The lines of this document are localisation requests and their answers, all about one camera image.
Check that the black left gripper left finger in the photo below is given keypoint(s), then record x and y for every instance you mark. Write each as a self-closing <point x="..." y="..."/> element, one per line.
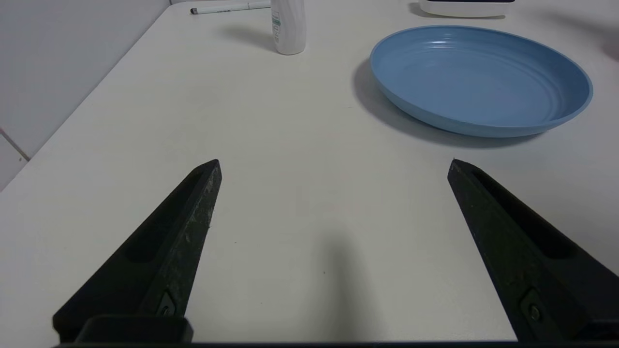
<point x="164" y="261"/>

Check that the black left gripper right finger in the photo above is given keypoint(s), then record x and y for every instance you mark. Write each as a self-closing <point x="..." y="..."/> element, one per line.
<point x="537" y="270"/>

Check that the blue plate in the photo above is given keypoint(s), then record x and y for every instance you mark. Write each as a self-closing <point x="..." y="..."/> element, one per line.
<point x="478" y="82"/>

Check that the white marker pen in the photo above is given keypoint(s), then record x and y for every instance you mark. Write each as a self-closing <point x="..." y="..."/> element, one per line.
<point x="227" y="7"/>

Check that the clear white plastic bottle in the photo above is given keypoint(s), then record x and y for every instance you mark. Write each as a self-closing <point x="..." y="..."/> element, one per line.
<point x="289" y="26"/>

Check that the black and white board eraser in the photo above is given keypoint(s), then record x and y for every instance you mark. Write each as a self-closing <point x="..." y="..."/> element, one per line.
<point x="464" y="7"/>

